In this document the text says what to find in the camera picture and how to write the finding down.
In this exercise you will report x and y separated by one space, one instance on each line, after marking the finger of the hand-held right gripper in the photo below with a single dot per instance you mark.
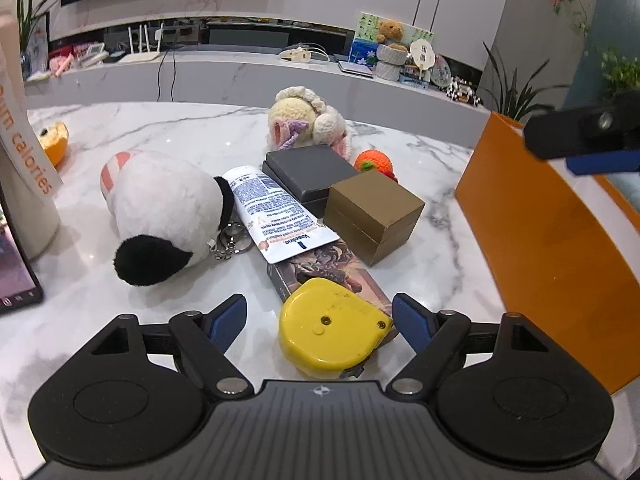
575 132

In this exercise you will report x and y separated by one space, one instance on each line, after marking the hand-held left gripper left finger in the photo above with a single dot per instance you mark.
230 317

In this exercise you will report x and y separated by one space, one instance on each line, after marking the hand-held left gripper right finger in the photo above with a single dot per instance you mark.
410 320

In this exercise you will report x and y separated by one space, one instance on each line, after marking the yellow tape measure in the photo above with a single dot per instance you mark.
320 330

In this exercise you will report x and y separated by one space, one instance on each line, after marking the printed card box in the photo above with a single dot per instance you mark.
325 262

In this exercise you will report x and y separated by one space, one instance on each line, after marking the orange storage box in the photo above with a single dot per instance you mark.
540 240

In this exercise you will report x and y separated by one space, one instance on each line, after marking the white lotion tube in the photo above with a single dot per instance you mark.
270 210

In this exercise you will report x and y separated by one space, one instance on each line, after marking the gold box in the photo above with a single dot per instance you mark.
375 200

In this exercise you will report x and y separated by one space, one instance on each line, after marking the panda plush toy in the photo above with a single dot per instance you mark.
160 200

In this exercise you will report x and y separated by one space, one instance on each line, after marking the grey box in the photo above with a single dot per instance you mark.
310 165

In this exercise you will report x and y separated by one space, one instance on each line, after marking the metal keyring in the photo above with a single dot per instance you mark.
223 250

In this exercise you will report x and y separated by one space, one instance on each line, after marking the long leaf potted plant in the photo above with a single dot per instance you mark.
515 95

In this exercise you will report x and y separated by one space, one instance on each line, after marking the small green plant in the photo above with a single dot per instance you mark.
620 72

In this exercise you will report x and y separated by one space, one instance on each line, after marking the black white figurines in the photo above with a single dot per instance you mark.
462 91

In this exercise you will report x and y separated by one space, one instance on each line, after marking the decorative plate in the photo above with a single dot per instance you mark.
441 72

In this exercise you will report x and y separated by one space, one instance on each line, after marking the crochet orange strawberry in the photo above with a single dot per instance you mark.
372 161

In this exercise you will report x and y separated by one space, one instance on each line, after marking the white round hand fan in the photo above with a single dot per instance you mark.
421 55

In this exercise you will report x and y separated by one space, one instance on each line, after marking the white knitted basket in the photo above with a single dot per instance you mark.
392 55
387 72

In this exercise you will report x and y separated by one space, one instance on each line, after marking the brown teddy bear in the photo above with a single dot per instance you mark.
391 30

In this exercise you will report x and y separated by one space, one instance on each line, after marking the crochet sheep doll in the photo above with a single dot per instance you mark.
300 115

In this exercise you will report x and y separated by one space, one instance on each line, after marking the smartphone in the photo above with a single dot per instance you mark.
15 270

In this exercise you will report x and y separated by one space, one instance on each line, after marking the grey laptop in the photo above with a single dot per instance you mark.
356 70

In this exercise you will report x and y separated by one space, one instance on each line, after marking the landscape painting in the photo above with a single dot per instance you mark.
365 35

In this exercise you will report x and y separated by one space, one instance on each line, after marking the white container orange lettering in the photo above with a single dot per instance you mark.
25 200

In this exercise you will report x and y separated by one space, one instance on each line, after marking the orange fruit toy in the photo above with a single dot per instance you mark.
55 145

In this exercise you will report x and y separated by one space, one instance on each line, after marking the white power strip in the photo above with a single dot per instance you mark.
300 55

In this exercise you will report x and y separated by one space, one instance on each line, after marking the white router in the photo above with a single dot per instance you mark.
140 56

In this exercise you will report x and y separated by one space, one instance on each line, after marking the tall green potted plant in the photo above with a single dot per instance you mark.
30 20

